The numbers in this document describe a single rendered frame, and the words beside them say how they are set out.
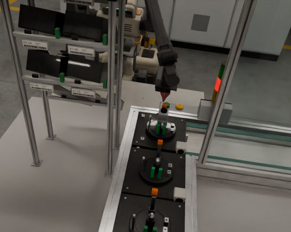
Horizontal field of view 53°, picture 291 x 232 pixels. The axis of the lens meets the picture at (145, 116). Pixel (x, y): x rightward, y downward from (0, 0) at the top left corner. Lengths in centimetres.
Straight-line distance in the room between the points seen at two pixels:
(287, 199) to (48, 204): 100
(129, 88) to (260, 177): 94
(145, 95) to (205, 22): 265
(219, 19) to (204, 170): 321
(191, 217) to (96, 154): 54
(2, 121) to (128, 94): 158
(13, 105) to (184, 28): 248
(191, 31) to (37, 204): 353
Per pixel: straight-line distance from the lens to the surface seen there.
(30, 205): 127
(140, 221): 105
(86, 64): 107
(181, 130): 141
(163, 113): 130
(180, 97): 183
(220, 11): 428
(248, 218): 132
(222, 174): 135
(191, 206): 115
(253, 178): 138
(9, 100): 332
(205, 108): 114
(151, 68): 231
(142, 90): 184
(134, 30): 191
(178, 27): 434
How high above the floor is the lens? 188
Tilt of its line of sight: 39 degrees down
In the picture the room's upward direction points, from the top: 7 degrees clockwise
